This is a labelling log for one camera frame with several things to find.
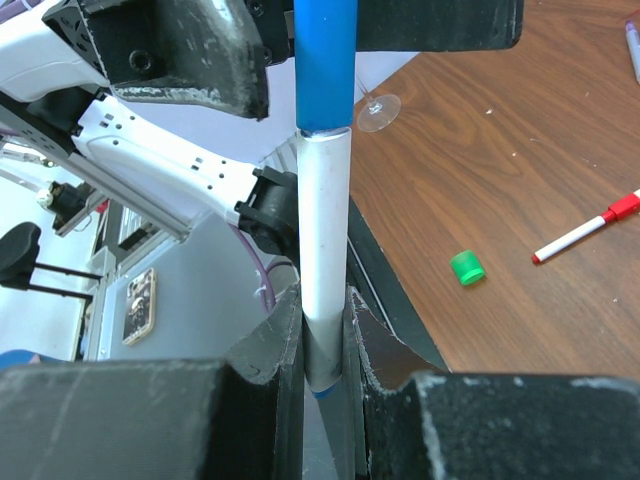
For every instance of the red pen cap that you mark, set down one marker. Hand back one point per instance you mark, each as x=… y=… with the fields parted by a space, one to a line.
x=622 y=208

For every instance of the white blue marker pen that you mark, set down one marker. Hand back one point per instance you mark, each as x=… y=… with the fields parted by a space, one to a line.
x=323 y=170

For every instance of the purple marker pen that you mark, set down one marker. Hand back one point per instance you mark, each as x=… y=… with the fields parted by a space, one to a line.
x=633 y=44

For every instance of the white red marker pen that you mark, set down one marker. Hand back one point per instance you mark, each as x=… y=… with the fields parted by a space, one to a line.
x=568 y=239

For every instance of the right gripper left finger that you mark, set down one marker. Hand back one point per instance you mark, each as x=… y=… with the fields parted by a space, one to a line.
x=239 y=416

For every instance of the framed picture on wall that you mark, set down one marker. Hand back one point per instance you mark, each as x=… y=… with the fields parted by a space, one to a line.
x=140 y=307

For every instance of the aluminium frame rail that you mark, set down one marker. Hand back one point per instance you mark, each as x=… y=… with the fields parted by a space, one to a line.
x=132 y=187

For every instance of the blue pen cap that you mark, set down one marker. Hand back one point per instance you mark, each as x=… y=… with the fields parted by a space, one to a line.
x=325 y=49

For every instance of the green pen cap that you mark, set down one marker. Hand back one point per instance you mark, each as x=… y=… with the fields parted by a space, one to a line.
x=467 y=268

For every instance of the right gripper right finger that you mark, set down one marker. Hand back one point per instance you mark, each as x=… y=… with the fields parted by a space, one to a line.
x=423 y=423

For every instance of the clear wine glass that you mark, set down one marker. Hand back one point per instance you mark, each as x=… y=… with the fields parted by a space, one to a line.
x=379 y=112

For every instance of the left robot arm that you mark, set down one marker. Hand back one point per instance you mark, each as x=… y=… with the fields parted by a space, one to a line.
x=70 y=69

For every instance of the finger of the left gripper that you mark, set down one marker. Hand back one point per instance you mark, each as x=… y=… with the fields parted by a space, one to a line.
x=439 y=25
x=205 y=53

